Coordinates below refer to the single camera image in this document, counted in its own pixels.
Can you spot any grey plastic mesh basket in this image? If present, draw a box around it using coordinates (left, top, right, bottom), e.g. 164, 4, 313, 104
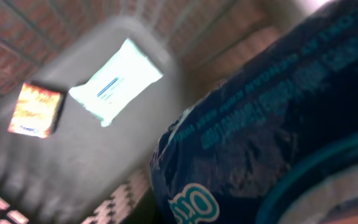
0, 0, 310, 224

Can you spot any orange small box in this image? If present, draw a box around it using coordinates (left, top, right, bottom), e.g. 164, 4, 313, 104
7, 83, 65, 139

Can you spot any blue Oreo cookie pack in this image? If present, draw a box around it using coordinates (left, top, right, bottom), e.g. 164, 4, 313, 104
150, 1, 358, 223

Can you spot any white wet wipes pack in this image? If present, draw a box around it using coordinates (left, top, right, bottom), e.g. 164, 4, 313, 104
69, 39, 163, 127

